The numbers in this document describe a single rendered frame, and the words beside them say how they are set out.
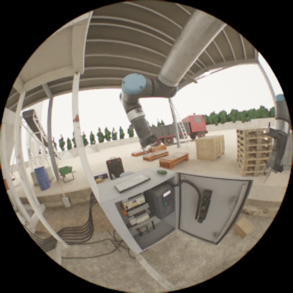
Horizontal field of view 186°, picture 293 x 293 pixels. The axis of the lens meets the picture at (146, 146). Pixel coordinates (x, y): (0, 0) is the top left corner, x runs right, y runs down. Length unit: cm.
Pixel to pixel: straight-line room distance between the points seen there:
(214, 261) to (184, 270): 37
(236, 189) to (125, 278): 147
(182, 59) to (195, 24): 12
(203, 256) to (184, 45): 171
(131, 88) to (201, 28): 29
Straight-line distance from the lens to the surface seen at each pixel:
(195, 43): 30
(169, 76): 34
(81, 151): 92
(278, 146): 47
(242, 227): 172
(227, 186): 47
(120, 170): 298
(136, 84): 34
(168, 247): 154
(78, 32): 103
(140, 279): 149
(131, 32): 412
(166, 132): 878
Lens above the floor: 146
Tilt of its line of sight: 5 degrees down
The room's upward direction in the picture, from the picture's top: 10 degrees counter-clockwise
